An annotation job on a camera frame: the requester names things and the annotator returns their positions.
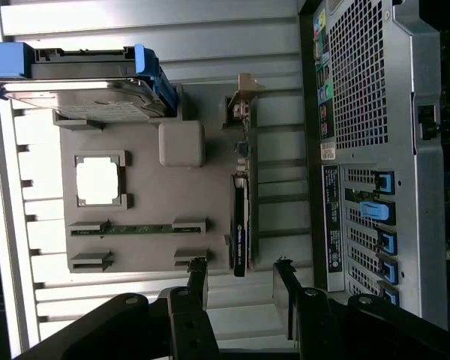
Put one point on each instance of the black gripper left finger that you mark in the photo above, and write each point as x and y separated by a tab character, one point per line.
187	326

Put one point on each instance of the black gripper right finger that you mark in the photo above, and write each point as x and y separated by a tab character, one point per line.
315	326

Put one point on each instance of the blue slot retention clip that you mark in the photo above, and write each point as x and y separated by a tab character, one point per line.
386	182
392	298
389	243
390	273
375	212

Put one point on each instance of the green RAM stick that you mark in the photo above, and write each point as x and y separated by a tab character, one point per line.
135	228

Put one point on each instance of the grey parts rack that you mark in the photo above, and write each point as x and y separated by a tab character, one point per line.
153	195

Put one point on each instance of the silver CPU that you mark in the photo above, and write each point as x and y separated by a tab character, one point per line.
97	182

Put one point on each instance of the open PC case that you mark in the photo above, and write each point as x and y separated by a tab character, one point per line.
405	157

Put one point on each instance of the silver hard disk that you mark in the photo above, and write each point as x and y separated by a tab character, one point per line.
97	105

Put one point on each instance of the blue disk caddy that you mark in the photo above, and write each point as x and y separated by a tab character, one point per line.
3	60

